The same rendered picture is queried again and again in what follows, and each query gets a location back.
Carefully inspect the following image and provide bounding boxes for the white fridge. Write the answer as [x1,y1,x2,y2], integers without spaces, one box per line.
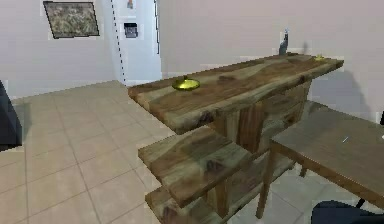
[110,0,163,87]

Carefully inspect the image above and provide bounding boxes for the brown wooden table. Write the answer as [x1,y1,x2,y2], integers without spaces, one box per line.
[255,100,384,220]

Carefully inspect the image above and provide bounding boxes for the dark blue furniture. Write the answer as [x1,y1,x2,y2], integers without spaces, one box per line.
[0,79,23,153]

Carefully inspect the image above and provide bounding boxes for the rough wooden shelf unit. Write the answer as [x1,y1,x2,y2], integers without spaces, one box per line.
[127,52,345,224]

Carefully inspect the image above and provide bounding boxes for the shiny yellow dish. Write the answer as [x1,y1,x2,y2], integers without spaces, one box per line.
[171,75,201,91]

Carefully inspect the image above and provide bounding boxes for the black fridge handle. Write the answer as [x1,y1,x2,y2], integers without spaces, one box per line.
[153,0,161,55]

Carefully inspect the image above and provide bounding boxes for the dark blue chair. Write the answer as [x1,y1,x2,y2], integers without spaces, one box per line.
[310,199,384,224]

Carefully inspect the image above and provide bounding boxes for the grey spray bottle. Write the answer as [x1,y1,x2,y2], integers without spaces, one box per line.
[278,28,290,56]

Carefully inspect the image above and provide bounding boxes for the dark framed wall picture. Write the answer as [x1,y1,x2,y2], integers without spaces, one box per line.
[42,0,101,40]

